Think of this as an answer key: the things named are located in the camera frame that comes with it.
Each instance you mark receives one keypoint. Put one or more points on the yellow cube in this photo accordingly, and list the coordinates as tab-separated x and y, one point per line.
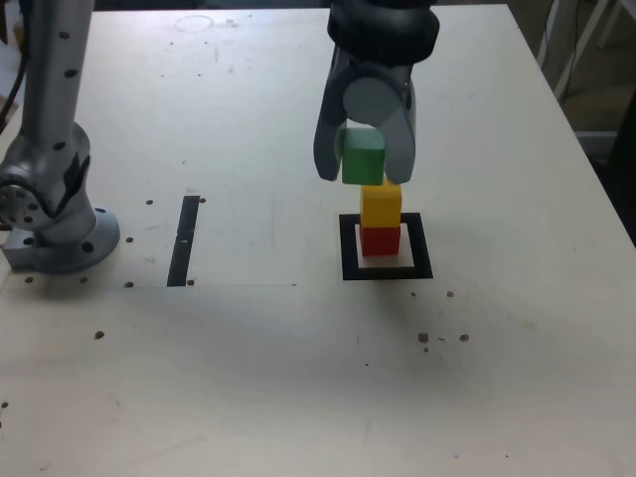
380	208

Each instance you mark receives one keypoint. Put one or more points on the black tape strip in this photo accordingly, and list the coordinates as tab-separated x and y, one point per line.
182	238

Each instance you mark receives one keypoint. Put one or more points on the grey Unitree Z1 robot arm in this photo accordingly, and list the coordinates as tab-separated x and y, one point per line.
54	99

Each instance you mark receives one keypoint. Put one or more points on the white metal frame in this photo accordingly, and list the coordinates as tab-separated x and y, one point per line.
610	20

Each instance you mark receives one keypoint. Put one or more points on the red cube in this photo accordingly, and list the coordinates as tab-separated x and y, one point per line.
380	241

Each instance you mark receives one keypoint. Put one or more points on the green cube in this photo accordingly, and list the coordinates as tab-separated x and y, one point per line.
363	159

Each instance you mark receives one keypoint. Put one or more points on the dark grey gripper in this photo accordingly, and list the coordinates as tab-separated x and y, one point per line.
382	72

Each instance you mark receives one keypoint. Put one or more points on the black tape square outline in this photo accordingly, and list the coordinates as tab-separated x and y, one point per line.
422	248

